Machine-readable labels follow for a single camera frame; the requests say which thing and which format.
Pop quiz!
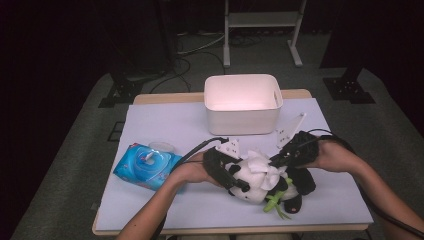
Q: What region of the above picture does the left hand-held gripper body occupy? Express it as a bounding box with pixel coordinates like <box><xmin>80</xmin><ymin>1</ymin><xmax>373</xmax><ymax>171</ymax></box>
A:
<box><xmin>202</xmin><ymin>138</ymin><xmax>242</xmax><ymax>188</ymax></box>

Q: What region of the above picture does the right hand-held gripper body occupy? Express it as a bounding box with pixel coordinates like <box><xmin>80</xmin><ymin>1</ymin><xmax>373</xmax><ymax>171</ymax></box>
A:
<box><xmin>275</xmin><ymin>112</ymin><xmax>320</xmax><ymax>168</ymax></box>

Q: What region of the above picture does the panda plush toy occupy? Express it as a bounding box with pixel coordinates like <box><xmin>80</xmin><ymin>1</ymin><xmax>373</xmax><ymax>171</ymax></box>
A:
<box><xmin>228</xmin><ymin>149</ymin><xmax>318</xmax><ymax>221</ymax></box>

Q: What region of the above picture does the white wet wipe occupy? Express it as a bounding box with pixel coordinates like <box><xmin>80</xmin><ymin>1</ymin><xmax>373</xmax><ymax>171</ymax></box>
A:
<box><xmin>248</xmin><ymin>149</ymin><xmax>288</xmax><ymax>192</ymax></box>

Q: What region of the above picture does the white plastic storage bin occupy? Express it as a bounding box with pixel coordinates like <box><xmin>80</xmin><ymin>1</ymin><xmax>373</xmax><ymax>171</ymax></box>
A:
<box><xmin>203</xmin><ymin>73</ymin><xmax>284</xmax><ymax>136</ymax></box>

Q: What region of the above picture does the blue wet wipes packet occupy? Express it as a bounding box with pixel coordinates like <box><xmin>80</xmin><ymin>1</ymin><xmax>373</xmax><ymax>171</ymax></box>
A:
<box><xmin>112</xmin><ymin>141</ymin><xmax>184</xmax><ymax>194</ymax></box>

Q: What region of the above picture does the person's left hand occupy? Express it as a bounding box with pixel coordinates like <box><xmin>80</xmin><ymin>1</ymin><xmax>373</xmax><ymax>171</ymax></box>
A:
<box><xmin>169</xmin><ymin>151</ymin><xmax>223</xmax><ymax>188</ymax></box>

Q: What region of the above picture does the person's right hand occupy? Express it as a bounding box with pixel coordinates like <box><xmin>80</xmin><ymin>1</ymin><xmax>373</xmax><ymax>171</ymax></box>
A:
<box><xmin>299</xmin><ymin>139</ymin><xmax>363</xmax><ymax>174</ymax></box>

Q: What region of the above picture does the pale lilac table mat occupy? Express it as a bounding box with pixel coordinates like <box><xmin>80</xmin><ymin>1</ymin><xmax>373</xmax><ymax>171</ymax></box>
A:
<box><xmin>94</xmin><ymin>98</ymin><xmax>374</xmax><ymax>232</ymax></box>

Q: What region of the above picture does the black metal stand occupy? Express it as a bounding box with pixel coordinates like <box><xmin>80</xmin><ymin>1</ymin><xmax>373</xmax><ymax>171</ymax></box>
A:
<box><xmin>98</xmin><ymin>66</ymin><xmax>144</xmax><ymax>108</ymax></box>
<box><xmin>322</xmin><ymin>66</ymin><xmax>376</xmax><ymax>105</ymax></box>

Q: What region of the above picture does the white metal stand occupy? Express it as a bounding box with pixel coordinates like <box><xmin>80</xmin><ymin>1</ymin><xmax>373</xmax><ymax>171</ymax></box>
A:
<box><xmin>223</xmin><ymin>0</ymin><xmax>308</xmax><ymax>69</ymax></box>

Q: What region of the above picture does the left hand-held gripper black cable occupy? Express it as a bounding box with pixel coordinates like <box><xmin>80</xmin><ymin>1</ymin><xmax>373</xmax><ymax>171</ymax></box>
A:
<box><xmin>159</xmin><ymin>136</ymin><xmax>231</xmax><ymax>240</ymax></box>

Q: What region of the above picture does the hand-held gripper black cable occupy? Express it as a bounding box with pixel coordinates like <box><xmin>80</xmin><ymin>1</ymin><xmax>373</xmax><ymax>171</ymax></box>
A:
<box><xmin>299</xmin><ymin>129</ymin><xmax>424</xmax><ymax>240</ymax></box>
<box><xmin>159</xmin><ymin>136</ymin><xmax>231</xmax><ymax>240</ymax></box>

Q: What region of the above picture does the black floor cable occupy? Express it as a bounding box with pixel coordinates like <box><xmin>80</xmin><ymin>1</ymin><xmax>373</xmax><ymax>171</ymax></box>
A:
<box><xmin>149</xmin><ymin>51</ymin><xmax>228</xmax><ymax>94</ymax></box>

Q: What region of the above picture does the right hand-held gripper black cable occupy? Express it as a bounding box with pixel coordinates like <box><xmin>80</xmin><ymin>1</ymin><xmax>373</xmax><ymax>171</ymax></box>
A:
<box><xmin>299</xmin><ymin>129</ymin><xmax>424</xmax><ymax>240</ymax></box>

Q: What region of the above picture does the white floor cable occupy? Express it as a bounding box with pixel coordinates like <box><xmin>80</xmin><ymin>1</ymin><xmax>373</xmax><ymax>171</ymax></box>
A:
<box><xmin>176</xmin><ymin>31</ymin><xmax>228</xmax><ymax>56</ymax></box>

